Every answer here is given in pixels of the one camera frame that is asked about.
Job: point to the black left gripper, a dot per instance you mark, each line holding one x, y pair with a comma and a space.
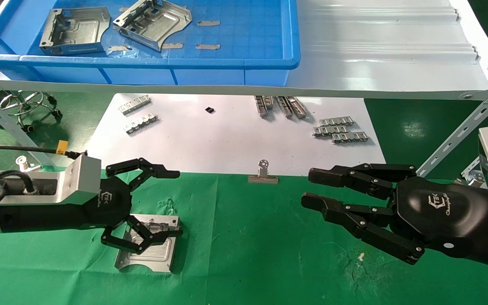
83, 214

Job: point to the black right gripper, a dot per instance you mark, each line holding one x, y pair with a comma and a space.
451, 216

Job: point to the stamped metal bracket part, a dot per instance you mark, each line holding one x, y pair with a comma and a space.
163, 23
155, 258
83, 29

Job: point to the small metal clip strip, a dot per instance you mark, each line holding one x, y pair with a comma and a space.
336, 122
330, 131
350, 137
134, 105
141, 124

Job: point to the white paper sheet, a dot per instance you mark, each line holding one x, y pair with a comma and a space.
210, 144

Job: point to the silver binder clip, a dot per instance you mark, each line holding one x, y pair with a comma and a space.
263, 178
26, 163

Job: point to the green cloth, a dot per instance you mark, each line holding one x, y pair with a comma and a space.
248, 254

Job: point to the tiny black part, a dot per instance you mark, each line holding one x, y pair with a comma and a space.
210, 110

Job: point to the perforated grey shelf strut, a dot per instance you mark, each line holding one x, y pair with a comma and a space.
460, 133
11, 127

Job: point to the white metal shelf board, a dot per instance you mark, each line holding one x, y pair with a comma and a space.
375, 51

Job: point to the shiny crumpled tape strip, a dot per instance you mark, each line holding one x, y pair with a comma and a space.
119, 48

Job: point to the chrome stool base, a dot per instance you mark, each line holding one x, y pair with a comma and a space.
26, 103

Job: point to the blue plastic tray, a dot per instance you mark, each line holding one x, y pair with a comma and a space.
265, 34

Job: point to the short metal rail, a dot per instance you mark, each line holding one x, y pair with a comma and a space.
261, 106
285, 107
269, 101
298, 107

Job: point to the silver metal bracket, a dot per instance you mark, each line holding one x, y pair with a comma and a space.
475, 176

